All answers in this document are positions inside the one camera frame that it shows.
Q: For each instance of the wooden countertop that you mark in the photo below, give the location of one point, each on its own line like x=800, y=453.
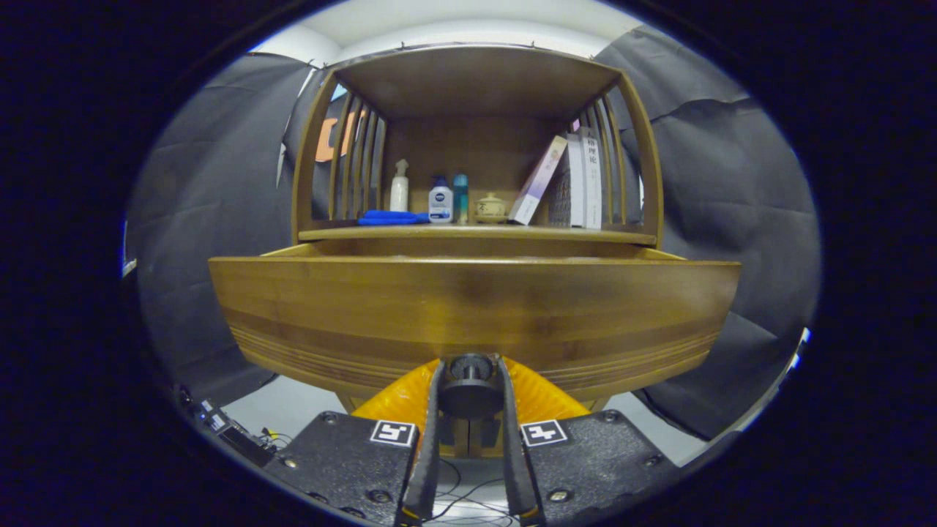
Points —
x=476, y=231

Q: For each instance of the white pump bottle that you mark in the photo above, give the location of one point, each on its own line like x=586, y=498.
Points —
x=399, y=192

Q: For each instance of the thin white book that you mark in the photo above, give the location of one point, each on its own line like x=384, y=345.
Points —
x=577, y=179

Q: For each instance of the black backdrop cloth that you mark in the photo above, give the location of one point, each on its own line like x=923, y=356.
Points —
x=732, y=219

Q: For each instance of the white lotion bottle blue cap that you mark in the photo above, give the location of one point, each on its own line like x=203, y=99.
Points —
x=440, y=203

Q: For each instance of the black power strip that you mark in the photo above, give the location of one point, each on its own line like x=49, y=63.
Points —
x=219, y=428

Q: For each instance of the wooden cabinet door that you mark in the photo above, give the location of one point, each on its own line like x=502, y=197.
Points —
x=458, y=439
x=484, y=439

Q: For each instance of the pink and white leaning book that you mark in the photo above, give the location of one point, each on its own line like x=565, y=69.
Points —
x=538, y=181

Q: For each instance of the beige lidded ceramic cup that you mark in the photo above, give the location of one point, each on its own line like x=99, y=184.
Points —
x=490, y=208

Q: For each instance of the teal slim bottle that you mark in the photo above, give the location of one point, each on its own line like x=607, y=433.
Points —
x=460, y=196

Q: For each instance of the blue folded cloth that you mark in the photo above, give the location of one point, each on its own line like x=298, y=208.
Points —
x=392, y=217

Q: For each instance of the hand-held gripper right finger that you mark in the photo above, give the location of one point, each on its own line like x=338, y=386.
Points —
x=516, y=468

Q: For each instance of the wooden cabinet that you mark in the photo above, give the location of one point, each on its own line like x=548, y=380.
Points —
x=476, y=80

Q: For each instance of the wooden drawer with black knob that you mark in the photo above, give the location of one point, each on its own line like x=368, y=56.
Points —
x=439, y=307

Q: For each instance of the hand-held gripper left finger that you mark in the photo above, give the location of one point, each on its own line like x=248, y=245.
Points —
x=428, y=468

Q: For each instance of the white book with black lettering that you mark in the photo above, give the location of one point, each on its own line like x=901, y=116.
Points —
x=591, y=176

